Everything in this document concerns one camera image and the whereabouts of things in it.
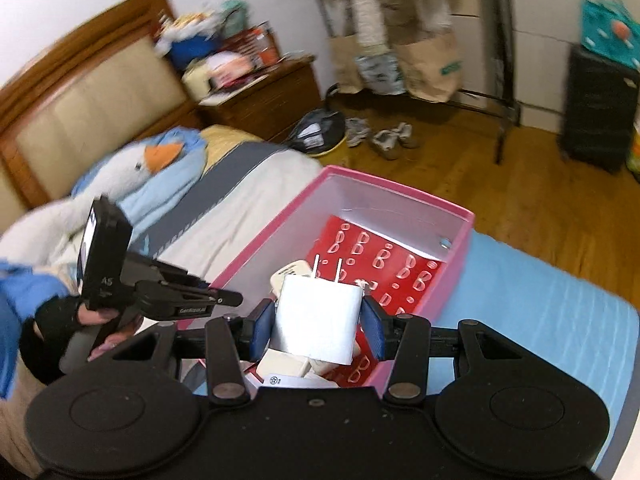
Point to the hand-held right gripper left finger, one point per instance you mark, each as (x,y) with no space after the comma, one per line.
(262,325)

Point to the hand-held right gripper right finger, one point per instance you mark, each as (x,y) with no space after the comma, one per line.
(372,327)

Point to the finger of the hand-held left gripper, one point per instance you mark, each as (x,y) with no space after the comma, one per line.
(227,298)

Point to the white plug charger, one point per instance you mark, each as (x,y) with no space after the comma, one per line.
(317,322)

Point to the cream rounded adapter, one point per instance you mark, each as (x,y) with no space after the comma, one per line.
(295,272)

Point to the pink plastic storage box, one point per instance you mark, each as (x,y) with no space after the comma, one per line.
(450,275)

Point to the person's left forearm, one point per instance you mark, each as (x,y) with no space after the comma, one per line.
(20,300)

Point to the person's left hand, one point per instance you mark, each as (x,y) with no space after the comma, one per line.
(55,320)

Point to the white goose plush blue hood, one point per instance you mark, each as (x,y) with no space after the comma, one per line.
(125,170)

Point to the blue striped bedsheet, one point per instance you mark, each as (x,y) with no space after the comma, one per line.
(525,310)

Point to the wooden padded headboard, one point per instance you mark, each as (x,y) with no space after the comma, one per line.
(90,85)

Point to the grey sneaker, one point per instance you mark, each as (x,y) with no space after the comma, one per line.
(357,132)
(384,144)
(406,135)

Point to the person's beige clothing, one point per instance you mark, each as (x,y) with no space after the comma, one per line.
(15,425)

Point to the dark basin yellow rim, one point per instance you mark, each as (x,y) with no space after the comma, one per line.
(315,130)

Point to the cream bag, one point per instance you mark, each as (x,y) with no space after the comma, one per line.
(197,82)

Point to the wooden nightstand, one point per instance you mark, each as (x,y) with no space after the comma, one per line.
(270,100)

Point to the tissue box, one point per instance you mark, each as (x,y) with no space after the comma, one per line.
(230,70)

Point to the blue bag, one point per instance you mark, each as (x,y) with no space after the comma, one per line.
(192,50)

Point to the white green printed bag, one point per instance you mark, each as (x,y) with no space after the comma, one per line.
(380,72)

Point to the bottle with orange label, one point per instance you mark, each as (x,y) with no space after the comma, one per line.
(265,45)

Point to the plain brown paper bag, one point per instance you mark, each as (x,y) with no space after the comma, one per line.
(345,65)

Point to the brown paper bag green print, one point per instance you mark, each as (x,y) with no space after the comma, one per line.
(430,70)

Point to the black metal garment rack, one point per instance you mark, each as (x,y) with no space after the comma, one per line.
(502,60)

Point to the colourful gift bag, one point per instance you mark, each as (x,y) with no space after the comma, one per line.
(635,155)

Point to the black suitcase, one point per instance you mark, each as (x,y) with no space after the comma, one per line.
(600,110)

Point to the white fluffy scarf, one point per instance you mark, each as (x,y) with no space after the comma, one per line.
(365,5)

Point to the white wardrobe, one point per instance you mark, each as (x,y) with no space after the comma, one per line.
(540,35)

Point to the teal dotted bag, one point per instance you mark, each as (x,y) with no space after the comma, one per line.
(607,30)

